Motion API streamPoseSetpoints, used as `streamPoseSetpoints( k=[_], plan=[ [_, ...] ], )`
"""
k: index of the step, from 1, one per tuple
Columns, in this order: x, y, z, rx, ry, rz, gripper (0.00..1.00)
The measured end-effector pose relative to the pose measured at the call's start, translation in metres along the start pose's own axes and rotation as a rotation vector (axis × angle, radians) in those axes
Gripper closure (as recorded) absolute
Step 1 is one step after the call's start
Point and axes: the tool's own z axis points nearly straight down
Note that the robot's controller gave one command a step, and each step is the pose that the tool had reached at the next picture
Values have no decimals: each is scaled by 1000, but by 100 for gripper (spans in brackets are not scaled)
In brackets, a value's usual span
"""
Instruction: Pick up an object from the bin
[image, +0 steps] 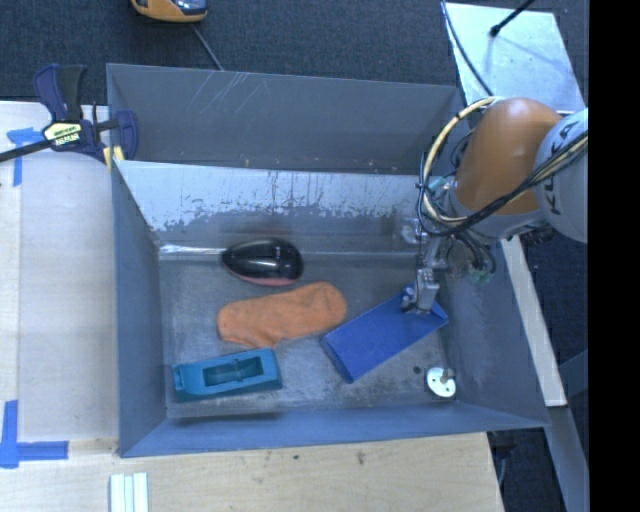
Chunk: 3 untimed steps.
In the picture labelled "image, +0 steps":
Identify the orange cloth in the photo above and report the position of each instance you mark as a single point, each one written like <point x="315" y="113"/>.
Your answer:
<point x="285" y="316"/>

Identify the pale wood flat board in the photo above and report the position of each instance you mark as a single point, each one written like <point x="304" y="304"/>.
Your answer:
<point x="67" y="300"/>

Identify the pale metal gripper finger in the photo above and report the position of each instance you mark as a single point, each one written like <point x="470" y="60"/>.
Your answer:
<point x="427" y="292"/>
<point x="408" y="300"/>

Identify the black computer mouse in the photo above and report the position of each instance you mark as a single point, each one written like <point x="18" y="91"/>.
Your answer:
<point x="265" y="261"/>

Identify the grey metal bin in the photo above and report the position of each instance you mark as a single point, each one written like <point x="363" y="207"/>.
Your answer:
<point x="310" y="380"/>

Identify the teal tape dispenser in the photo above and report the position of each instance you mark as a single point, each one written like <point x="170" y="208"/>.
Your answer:
<point x="225" y="375"/>

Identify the small white round object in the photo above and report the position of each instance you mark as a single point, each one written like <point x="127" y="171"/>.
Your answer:
<point x="441" y="383"/>

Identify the blue flat block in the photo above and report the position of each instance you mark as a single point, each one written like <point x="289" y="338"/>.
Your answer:
<point x="380" y="335"/>

